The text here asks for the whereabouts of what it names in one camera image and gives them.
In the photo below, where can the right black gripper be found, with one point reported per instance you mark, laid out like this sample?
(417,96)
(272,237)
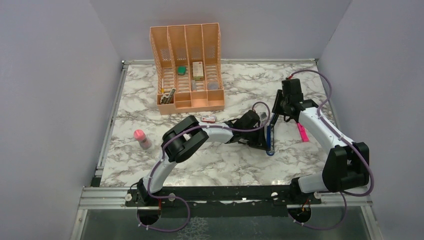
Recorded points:
(275,108)

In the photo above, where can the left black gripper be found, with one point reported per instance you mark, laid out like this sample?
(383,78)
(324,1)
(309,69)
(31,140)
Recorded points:
(259,141)

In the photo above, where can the blue stapler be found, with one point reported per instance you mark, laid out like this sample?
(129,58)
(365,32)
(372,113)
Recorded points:
(270,135)

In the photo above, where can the red white staple box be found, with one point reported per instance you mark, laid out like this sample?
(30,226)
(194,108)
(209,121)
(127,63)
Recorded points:
(208,118)

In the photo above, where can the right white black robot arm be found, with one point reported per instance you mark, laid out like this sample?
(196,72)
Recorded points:
(347,163)

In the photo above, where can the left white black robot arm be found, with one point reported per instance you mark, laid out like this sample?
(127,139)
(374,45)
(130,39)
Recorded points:
(184,139)

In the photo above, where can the pink highlighter marker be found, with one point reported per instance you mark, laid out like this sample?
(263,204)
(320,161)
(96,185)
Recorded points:
(302,132)

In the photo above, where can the clear round lid in organizer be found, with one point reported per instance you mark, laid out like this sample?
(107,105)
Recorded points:
(213,85)

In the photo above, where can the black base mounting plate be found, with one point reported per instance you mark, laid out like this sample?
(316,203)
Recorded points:
(220,201)

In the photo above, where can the white green box in organizer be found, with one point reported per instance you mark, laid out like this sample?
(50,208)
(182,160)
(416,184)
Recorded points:
(198,71)

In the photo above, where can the black white item in organizer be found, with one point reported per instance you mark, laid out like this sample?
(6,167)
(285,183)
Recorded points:
(167,98)

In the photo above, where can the green object in organizer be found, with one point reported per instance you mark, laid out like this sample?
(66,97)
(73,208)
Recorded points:
(181,70)

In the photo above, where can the orange plastic desk organizer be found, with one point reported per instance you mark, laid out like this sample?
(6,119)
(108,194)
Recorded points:
(181,45)

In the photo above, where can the pink round cap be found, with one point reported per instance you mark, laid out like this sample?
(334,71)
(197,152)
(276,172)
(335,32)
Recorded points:
(142,139)

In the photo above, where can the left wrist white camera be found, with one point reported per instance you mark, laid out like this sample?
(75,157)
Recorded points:
(263,116)

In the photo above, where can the aluminium frame rail front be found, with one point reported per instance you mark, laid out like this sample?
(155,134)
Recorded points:
(113,198)

